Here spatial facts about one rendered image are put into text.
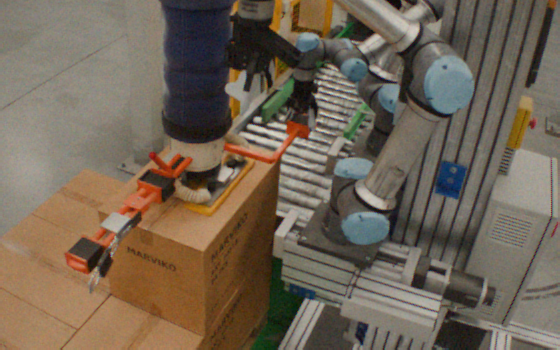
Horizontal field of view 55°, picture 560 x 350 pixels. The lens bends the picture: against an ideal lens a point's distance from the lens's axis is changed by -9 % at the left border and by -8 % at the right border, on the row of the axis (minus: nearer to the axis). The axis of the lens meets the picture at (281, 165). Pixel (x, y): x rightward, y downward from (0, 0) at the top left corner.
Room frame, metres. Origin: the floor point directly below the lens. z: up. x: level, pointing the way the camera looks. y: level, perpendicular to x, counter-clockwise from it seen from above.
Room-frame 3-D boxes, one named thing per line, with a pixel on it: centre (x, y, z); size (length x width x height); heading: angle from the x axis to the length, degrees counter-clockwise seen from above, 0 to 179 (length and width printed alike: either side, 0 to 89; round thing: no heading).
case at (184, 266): (1.60, 0.29, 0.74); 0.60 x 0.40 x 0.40; 160
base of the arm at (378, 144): (1.77, -0.37, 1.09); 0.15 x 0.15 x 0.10
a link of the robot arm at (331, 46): (1.81, -0.15, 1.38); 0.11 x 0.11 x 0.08; 22
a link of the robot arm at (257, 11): (1.13, 0.08, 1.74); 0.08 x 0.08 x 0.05
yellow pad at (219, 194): (1.58, 0.20, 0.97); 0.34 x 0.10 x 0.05; 160
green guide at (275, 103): (3.46, -0.12, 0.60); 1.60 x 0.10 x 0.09; 159
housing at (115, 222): (1.18, 0.45, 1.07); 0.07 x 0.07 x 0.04; 70
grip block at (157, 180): (1.38, 0.37, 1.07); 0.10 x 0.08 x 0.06; 70
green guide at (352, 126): (3.28, -0.62, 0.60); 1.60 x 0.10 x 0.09; 159
